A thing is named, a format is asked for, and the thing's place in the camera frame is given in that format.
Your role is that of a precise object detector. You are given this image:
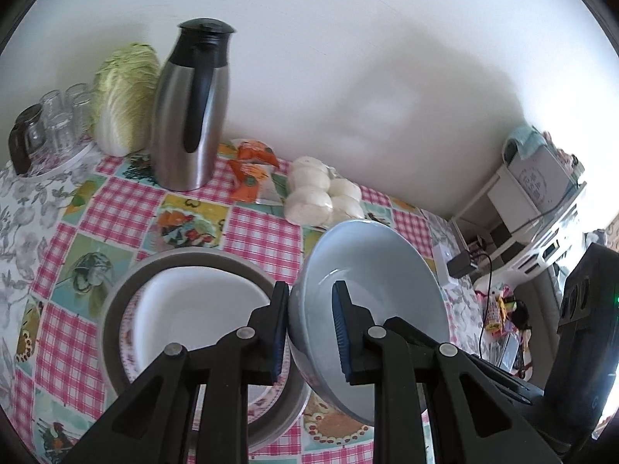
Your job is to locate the dark brown glass jug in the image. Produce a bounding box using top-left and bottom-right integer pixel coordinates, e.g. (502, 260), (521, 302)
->
(10, 103), (46, 176)

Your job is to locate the black power cable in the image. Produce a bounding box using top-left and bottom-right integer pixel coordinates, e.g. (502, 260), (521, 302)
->
(476, 254), (494, 370)

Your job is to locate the white shelf frame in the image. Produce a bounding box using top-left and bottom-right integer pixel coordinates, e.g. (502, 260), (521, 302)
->
(452, 164), (533, 271)

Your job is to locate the bag of steamed buns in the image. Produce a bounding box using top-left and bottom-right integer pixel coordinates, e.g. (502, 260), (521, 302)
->
(283, 155), (364, 228)

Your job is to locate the black charger cable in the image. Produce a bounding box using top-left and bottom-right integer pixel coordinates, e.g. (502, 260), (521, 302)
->
(474, 186), (588, 264)

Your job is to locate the stainless steel plate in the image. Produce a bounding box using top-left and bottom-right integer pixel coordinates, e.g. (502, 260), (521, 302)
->
(99, 246), (310, 448)

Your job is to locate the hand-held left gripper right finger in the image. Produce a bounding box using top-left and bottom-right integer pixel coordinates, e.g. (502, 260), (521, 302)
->
(331, 280), (562, 464)

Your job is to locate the light blue bowl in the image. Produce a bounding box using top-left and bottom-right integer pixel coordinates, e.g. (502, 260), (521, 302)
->
(287, 219), (450, 427)

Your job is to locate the napa cabbage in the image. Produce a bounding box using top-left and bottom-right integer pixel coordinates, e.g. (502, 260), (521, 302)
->
(93, 43), (161, 157)

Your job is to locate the black charger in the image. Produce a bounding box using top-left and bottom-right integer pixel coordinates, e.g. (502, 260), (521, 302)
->
(447, 250), (477, 278)

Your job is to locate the orange snack packet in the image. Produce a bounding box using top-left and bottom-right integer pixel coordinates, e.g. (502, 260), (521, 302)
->
(227, 159), (274, 203)
(231, 138), (279, 165)

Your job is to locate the pink checked tablecloth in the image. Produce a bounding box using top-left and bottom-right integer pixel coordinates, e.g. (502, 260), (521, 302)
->
(12, 142), (465, 464)

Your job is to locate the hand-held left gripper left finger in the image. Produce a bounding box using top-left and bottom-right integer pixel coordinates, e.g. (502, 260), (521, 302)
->
(60, 280), (291, 464)

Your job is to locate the teal cloth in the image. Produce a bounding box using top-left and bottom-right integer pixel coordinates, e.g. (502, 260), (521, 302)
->
(503, 125), (549, 155)

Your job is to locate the clear drinking glass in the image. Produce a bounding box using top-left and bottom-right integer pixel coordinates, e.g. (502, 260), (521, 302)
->
(39, 88), (66, 119)
(46, 112), (78, 155)
(65, 82), (96, 131)
(24, 121), (49, 165)

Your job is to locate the smartphone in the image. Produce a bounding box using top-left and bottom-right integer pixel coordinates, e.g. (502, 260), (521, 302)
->
(498, 333), (520, 370)

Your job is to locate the white power strip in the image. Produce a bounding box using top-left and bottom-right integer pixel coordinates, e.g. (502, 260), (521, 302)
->
(434, 246), (458, 283)

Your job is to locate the stainless steel thermos jug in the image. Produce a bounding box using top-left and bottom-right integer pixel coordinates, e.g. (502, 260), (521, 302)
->
(150, 18), (237, 191)

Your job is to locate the grey printed box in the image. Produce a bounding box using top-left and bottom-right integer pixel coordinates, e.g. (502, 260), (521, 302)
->
(486, 147), (578, 220)

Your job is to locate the pink floral round plate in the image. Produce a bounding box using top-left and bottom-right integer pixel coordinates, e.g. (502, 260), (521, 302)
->
(118, 295), (293, 421)

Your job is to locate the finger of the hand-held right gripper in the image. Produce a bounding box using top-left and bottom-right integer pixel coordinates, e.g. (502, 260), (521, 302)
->
(469, 353), (549, 409)

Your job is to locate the white shelf unit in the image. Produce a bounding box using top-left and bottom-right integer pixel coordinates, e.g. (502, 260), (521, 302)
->
(471, 188), (588, 291)

